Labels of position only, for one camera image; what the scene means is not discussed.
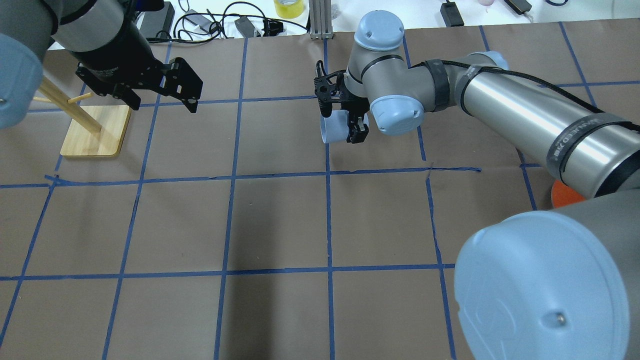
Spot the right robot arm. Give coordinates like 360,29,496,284
217,99,553,360

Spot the aluminium frame post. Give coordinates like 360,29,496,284
308,0,334,40

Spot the wooden mug tree stand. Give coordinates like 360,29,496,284
33,76,133,158

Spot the yellow tape roll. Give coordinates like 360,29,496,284
273,0,305,19

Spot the orange eco bin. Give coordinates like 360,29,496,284
550,180,586,208

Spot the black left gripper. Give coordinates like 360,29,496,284
75,30,203,114

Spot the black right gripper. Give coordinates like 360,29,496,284
314,61,370,144

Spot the black power adapter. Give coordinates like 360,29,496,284
139,1,175,41

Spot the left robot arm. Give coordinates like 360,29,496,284
0,0,203,129

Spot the light blue plastic cup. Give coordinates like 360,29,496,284
320,109,350,144

